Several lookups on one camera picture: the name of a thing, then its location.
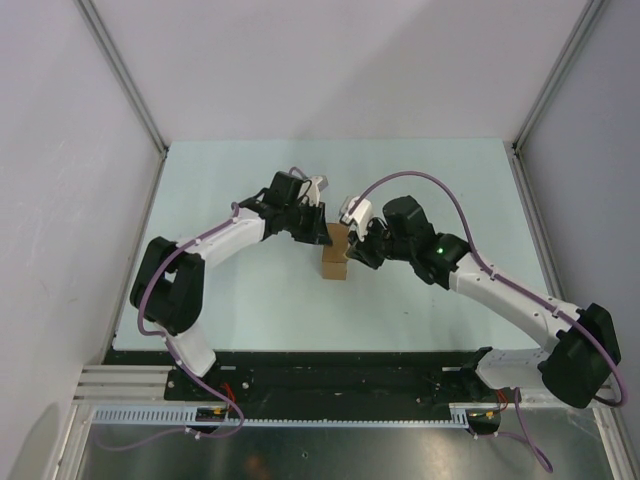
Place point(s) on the left aluminium corner post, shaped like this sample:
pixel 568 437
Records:
pixel 99 30

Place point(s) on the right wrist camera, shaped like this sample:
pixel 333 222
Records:
pixel 356 213

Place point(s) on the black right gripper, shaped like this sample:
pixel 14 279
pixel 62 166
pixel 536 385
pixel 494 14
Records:
pixel 361 250

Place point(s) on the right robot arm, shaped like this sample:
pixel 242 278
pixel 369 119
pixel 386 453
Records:
pixel 576 348

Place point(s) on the right aluminium corner post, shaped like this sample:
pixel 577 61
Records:
pixel 573 46

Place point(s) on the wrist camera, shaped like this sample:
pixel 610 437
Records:
pixel 311 188
pixel 356 213

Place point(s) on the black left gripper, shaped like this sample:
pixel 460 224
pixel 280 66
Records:
pixel 316 232

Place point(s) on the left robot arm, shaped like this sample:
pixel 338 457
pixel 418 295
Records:
pixel 168 290

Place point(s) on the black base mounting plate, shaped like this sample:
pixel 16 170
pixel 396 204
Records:
pixel 345 387

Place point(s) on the brown cardboard express box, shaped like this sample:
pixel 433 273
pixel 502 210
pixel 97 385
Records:
pixel 334 259

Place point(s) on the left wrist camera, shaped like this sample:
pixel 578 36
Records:
pixel 311 188

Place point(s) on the aluminium corner post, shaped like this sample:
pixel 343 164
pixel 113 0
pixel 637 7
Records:
pixel 99 30
pixel 573 46

